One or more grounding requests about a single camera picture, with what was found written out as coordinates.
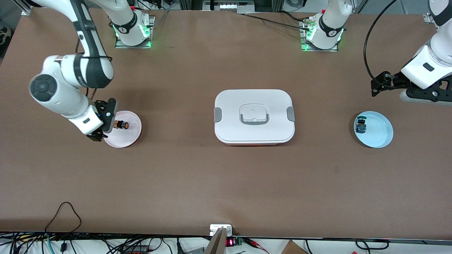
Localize brown cardboard piece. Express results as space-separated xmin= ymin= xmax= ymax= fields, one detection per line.
xmin=281 ymin=240 xmax=308 ymax=254

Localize grey metal camera bar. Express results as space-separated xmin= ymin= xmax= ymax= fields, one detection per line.
xmin=205 ymin=227 xmax=227 ymax=254

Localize black cable bundle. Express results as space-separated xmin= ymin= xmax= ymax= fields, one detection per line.
xmin=0 ymin=231 xmax=209 ymax=254

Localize aluminium frame with light strip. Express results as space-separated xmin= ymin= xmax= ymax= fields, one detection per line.
xmin=203 ymin=0 xmax=255 ymax=11

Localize light blue round plate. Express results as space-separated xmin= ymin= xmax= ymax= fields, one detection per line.
xmin=354 ymin=111 xmax=394 ymax=148

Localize small white box device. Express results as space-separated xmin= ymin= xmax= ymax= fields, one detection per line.
xmin=210 ymin=224 xmax=233 ymax=236

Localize white lunch box grey clips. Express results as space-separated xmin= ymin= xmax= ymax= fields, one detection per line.
xmin=214 ymin=89 xmax=295 ymax=146

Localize black looped thin cable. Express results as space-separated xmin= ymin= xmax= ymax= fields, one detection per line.
xmin=45 ymin=202 xmax=82 ymax=233

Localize red clip leads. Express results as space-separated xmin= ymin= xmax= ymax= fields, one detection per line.
xmin=244 ymin=238 xmax=269 ymax=254

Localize thin black table cable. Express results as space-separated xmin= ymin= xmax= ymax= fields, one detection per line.
xmin=237 ymin=12 xmax=313 ymax=31

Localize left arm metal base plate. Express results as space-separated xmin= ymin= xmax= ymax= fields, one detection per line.
xmin=301 ymin=18 xmax=339 ymax=52

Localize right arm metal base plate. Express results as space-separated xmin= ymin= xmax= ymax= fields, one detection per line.
xmin=115 ymin=16 xmax=155 ymax=49

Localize pink round plate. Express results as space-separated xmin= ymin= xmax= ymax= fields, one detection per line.
xmin=103 ymin=110 xmax=142 ymax=148

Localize thick black table cable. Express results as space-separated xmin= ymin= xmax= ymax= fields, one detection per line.
xmin=279 ymin=10 xmax=307 ymax=22

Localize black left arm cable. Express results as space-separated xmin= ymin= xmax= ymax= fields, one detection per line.
xmin=364 ymin=0 xmax=399 ymax=89

